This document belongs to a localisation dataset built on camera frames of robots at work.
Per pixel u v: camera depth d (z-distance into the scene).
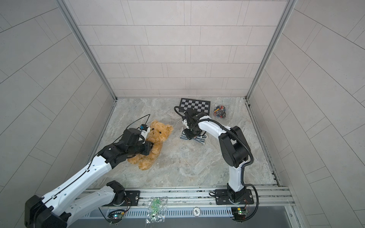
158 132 0.73
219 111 1.05
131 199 0.71
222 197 0.71
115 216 0.65
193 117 0.68
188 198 0.72
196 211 0.68
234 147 0.49
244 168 0.52
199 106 1.08
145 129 0.68
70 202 0.41
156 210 0.68
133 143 0.59
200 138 0.91
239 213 0.68
